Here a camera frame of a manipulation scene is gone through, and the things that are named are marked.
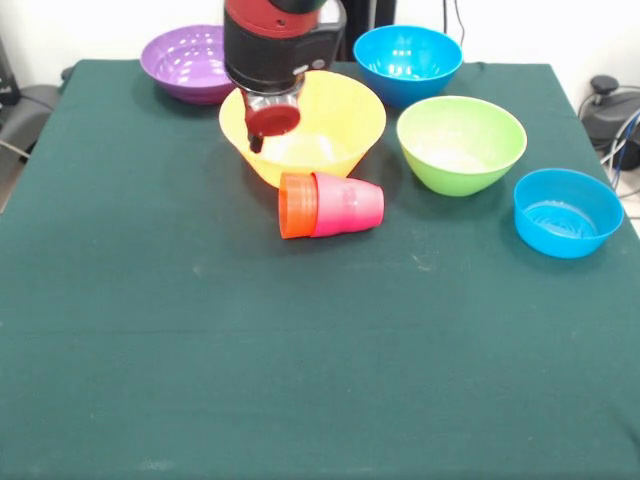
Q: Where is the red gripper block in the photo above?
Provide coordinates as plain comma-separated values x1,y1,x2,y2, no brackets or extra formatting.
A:
242,89,303,155

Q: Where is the orange-red cup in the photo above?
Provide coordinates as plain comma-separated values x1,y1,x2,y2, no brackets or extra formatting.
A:
277,171,320,241

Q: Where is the large orange bowl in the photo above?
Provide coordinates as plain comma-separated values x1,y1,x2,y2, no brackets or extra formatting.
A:
218,69,388,191

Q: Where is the pink cup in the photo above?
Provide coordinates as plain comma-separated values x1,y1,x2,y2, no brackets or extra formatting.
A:
309,171,387,239

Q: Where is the purple bowl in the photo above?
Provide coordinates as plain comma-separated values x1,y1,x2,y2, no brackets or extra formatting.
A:
139,24,237,105

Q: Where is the deep blue bowl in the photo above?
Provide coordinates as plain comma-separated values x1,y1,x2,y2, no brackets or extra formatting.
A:
352,24,465,110

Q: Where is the large green bowl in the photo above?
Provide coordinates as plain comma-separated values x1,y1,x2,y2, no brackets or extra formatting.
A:
396,95,529,198

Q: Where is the dark green tablecloth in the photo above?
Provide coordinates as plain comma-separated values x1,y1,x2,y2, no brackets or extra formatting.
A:
0,59,640,480

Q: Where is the shallow blue bowl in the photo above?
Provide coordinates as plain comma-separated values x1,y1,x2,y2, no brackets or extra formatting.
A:
513,167,625,260

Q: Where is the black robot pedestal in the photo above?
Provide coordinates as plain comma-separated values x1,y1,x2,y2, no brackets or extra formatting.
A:
238,0,396,62

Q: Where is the tangle of cables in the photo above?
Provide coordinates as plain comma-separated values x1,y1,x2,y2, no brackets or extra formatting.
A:
599,112,640,196

